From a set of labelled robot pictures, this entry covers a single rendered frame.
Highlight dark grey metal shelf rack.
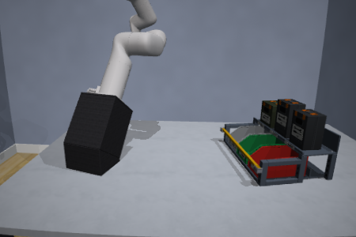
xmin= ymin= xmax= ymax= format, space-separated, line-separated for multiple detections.
xmin=220 ymin=117 xmax=341 ymax=186

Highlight grey open bin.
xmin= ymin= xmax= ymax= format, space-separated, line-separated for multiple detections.
xmin=228 ymin=126 xmax=271 ymax=151

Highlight red bin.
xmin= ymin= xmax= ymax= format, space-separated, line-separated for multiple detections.
xmin=248 ymin=145 xmax=299 ymax=179

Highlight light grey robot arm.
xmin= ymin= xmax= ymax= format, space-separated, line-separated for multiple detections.
xmin=87 ymin=0 xmax=166 ymax=100

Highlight yellow bar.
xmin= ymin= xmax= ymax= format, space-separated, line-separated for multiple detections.
xmin=222 ymin=128 xmax=261 ymax=168

